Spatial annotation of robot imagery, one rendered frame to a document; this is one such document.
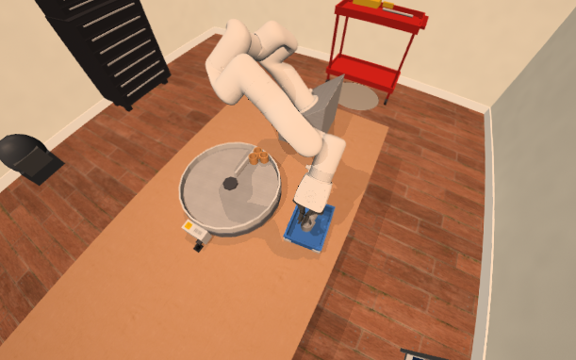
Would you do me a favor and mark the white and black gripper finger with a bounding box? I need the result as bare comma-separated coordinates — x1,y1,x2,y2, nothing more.
292,198,305,223
301,209,324,225

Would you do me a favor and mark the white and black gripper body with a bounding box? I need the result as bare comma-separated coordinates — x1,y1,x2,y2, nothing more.
294,172,333,213

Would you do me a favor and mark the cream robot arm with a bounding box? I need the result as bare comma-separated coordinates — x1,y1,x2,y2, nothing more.
206,19,346,182

